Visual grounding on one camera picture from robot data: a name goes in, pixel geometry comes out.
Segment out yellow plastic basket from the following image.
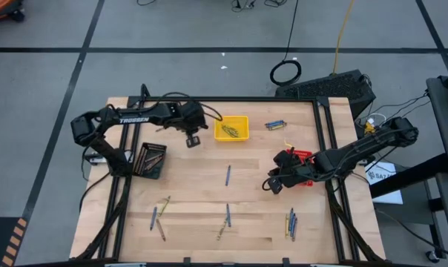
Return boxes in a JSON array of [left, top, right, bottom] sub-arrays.
[[213, 115, 251, 143]]

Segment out white cable bundle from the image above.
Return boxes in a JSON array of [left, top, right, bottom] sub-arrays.
[[357, 112, 389, 135]]

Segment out black floor cable bundle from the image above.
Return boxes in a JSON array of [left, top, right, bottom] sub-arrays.
[[230, 0, 289, 11]]

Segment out black metal table frame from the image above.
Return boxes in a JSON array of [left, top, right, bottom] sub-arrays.
[[70, 83, 386, 267]]

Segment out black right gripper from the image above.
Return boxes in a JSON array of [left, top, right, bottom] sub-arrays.
[[267, 149, 318, 189]]

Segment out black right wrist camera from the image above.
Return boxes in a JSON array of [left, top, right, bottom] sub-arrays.
[[267, 177, 285, 195]]

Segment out black metal beam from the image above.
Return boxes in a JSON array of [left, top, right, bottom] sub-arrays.
[[369, 152, 448, 200]]

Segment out grey cart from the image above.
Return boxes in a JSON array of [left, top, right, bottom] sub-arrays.
[[425, 70, 448, 265]]

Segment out black perforated computer tower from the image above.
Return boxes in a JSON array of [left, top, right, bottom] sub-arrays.
[[274, 69, 378, 120]]

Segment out black cables to cart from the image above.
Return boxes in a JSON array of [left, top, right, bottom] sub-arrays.
[[372, 92, 432, 125]]

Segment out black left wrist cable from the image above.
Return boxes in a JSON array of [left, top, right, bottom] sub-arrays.
[[159, 90, 224, 122]]

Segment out black cable with coil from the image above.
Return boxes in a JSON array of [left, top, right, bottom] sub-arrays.
[[269, 0, 303, 88]]

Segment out yellow hanging cable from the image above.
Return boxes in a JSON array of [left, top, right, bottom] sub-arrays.
[[332, 0, 356, 74]]

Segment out white paper sign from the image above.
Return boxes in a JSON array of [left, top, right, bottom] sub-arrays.
[[364, 161, 404, 205]]

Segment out black plastic basket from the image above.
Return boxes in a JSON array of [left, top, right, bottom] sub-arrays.
[[133, 142, 168, 180]]

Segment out red plastic basket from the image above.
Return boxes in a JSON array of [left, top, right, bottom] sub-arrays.
[[285, 148, 314, 188]]

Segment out black left base cable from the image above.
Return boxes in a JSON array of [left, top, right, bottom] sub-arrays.
[[78, 148, 113, 214]]

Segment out orange object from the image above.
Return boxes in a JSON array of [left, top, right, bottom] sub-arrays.
[[0, 0, 26, 22]]

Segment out black orange striped floor mat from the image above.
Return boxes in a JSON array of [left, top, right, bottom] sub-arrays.
[[0, 216, 29, 267]]

